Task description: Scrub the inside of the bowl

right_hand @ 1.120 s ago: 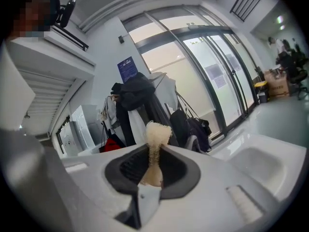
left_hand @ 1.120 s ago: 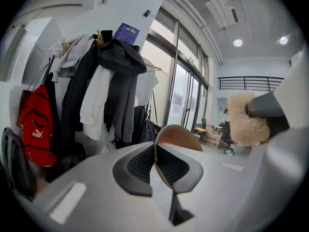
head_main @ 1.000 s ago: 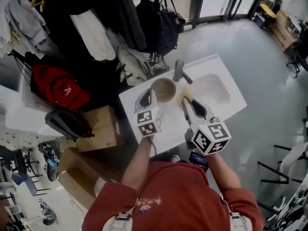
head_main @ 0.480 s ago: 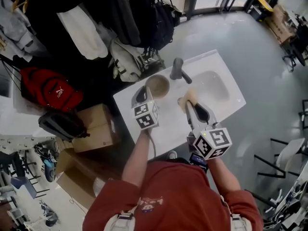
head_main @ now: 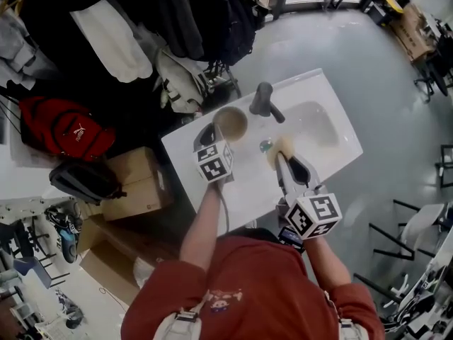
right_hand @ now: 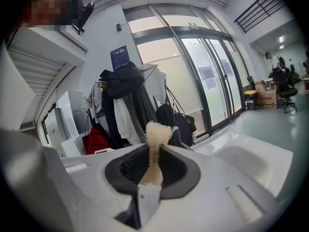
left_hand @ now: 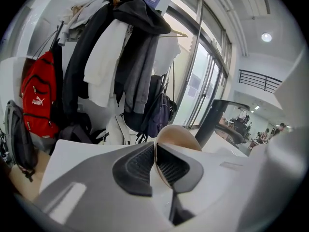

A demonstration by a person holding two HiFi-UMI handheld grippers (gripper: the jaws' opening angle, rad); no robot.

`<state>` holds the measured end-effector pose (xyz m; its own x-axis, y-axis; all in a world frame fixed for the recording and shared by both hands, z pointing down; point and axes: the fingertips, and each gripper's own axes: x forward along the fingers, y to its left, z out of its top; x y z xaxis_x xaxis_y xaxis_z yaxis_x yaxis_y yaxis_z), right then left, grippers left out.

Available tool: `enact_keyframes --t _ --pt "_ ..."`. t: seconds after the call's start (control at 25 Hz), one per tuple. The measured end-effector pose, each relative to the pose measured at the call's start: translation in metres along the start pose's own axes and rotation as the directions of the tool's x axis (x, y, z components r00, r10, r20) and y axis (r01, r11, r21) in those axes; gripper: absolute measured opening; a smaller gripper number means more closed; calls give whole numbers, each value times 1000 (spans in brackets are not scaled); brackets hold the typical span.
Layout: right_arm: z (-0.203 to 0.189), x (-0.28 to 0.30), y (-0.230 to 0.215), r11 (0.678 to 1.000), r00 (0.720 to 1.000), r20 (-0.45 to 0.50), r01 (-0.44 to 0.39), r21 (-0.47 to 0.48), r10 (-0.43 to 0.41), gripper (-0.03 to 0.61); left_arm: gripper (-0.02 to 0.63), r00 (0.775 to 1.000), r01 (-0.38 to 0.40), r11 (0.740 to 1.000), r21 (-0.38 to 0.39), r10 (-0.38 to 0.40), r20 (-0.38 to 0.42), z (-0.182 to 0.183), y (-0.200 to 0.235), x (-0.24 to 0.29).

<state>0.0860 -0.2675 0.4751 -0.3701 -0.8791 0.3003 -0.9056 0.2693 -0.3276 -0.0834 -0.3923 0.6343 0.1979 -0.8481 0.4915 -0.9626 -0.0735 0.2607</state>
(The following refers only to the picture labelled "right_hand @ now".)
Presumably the white sink basin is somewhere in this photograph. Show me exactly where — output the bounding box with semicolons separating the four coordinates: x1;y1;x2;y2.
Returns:
193;130;294;198

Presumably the white cabinet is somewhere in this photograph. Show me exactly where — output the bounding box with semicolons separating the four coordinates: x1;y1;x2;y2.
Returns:
56;89;84;140

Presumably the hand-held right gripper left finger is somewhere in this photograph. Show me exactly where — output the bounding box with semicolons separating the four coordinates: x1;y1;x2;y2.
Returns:
60;144;149;230

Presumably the black metal railing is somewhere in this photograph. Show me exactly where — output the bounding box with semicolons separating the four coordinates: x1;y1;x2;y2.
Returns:
233;0;288;34

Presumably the person's head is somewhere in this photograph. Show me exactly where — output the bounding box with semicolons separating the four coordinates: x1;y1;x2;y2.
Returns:
24;0;84;31

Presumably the black office chair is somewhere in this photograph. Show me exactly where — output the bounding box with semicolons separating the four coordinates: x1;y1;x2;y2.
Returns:
272;71;298;114

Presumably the black backpack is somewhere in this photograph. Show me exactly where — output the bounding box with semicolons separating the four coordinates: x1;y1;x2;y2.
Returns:
171;112;197;147

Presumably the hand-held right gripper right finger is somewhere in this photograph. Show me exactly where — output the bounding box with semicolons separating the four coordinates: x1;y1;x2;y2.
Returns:
144;144;282;232

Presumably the black head-worn camera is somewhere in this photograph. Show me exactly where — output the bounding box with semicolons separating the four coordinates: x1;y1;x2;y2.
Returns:
72;1;95;35

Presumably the beige mesh scrubber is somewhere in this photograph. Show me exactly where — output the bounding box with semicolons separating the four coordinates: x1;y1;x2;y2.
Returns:
140;120;172;186

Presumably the glass sliding door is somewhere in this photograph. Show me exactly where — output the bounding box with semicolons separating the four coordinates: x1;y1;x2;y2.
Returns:
180;34;247;136

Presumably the brown cardboard box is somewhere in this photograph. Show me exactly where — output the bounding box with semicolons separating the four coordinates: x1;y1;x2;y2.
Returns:
255;81;278;108

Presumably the red bag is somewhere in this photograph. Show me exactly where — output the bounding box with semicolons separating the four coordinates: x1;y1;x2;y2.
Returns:
86;127;111;155

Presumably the white garment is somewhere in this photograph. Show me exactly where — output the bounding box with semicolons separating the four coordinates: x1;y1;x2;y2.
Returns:
113;97;142;140

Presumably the black bin with yellow lid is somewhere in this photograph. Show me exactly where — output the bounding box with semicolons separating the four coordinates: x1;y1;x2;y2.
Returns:
243;89;258;111

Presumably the blue wall poster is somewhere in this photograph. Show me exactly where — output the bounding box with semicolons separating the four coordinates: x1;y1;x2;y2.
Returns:
110;45;131;72

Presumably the black coat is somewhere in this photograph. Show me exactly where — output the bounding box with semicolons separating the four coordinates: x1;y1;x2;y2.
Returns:
99;61;159;149

